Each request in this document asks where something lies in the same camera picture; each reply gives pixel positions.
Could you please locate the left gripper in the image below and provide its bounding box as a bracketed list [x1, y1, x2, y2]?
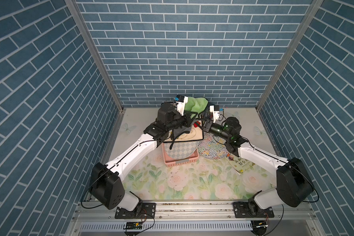
[164, 110, 197, 131]

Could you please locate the round colourful squiggle plate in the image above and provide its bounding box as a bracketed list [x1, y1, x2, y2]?
[198, 133, 234, 160]

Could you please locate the green microfiber cloth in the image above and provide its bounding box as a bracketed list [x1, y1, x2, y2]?
[184, 97, 208, 114]

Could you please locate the square flower plate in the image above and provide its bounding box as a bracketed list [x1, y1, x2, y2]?
[165, 120, 204, 143]

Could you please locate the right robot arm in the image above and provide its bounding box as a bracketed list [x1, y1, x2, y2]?
[202, 117, 316, 212]

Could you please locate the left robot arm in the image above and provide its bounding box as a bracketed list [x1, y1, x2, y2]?
[88, 102, 200, 211]

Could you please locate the round checkered plate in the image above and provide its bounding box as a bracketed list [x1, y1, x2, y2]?
[163, 141, 199, 160]

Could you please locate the teal plastic bin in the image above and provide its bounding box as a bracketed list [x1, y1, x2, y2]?
[201, 106, 212, 120]

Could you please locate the pink plastic basket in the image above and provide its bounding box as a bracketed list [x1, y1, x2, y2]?
[161, 144, 199, 167]

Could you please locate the floral table mat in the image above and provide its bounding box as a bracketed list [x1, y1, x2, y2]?
[109, 108, 276, 200]

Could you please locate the colourful picture book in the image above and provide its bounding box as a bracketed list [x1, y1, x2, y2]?
[227, 154, 255, 174]

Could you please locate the green circuit board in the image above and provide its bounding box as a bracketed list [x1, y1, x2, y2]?
[124, 222, 143, 231]

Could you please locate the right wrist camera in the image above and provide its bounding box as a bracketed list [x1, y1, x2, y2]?
[209, 105, 225, 123]

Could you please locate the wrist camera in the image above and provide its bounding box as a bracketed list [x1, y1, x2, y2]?
[209, 105, 225, 123]
[175, 95, 188, 116]

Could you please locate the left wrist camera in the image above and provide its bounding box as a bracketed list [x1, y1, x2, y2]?
[175, 95, 188, 116]

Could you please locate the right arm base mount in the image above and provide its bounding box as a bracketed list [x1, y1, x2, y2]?
[233, 196, 275, 219]

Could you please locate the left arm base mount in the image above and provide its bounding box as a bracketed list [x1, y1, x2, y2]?
[115, 202, 156, 219]

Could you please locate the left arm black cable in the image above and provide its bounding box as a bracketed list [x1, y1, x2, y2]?
[80, 173, 107, 209]

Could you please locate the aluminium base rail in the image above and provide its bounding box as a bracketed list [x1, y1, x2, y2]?
[66, 200, 325, 236]

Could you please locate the aluminium corner post right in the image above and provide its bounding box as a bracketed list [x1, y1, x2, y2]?
[256, 0, 324, 113]

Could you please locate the aluminium corner post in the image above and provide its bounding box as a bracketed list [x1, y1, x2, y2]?
[65, 0, 124, 113]
[256, 0, 324, 113]

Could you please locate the aluminium corner post left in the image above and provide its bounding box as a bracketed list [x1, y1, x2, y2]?
[65, 0, 124, 113]

